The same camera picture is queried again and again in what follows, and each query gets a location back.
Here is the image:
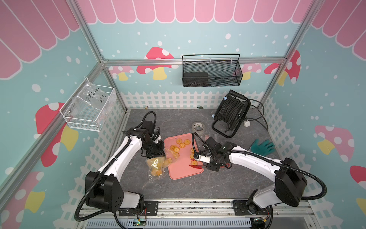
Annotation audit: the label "black mesh wall basket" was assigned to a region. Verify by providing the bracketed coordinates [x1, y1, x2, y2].
[182, 53, 243, 87]

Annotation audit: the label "green rubber glove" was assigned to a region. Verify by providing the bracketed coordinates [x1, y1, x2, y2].
[250, 139, 275, 156]

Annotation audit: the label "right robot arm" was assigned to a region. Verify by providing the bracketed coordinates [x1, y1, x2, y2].
[192, 132, 327, 216]

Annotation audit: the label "black cable reel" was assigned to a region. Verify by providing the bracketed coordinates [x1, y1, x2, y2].
[211, 90, 251, 138]

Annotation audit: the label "clear resealable bag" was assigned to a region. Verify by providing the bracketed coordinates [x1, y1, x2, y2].
[146, 149, 180, 180]

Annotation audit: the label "pink plastic tray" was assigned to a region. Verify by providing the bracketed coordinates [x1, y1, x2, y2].
[164, 134, 204, 180]

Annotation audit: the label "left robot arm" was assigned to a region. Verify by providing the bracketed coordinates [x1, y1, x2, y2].
[74, 111, 165, 222]

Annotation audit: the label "clear wire wall basket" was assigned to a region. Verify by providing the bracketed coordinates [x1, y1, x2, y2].
[60, 78, 117, 132]

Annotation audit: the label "white power plug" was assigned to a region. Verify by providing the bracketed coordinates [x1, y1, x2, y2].
[244, 120, 250, 127]

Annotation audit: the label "red metal tongs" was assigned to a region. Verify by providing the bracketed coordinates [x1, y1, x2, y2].
[189, 158, 205, 169]

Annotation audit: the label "clear tape roll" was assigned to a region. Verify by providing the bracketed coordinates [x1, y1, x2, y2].
[191, 121, 206, 135]

